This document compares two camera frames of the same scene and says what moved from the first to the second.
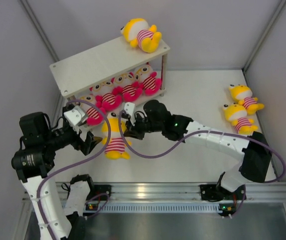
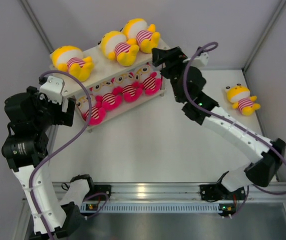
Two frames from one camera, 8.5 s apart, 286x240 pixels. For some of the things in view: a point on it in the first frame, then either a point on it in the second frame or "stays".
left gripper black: [84, 147] -> [62, 118]
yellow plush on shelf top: [140, 34] stays
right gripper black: [131, 132] -> [174, 55]
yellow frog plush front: [115, 148] -> [66, 58]
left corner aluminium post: [26, 4] stays
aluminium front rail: [153, 191] stays
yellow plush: [236, 114] -> [115, 45]
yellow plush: [242, 94] stays
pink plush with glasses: [131, 90] stays
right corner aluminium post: [280, 7] stays
